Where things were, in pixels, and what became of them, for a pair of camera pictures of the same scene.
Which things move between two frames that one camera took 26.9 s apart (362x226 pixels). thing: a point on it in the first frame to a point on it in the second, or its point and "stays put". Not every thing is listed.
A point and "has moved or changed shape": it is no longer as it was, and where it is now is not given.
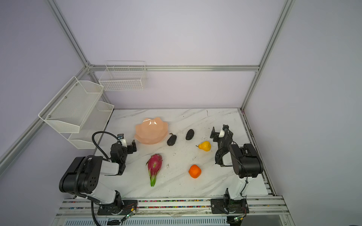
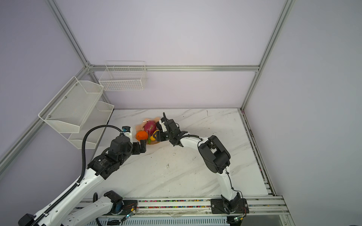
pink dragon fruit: (154, 164) to (150, 126)
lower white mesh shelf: (95, 122) stays put
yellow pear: (205, 146) has moved or changed shape
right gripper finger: (214, 135) to (158, 136)
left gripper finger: (120, 136) to (127, 131)
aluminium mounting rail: (258, 208) stays put
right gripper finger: (225, 127) to (164, 119)
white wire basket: (123, 76) stays put
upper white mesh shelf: (69, 109) stays put
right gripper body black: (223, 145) to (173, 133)
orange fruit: (194, 171) to (141, 135)
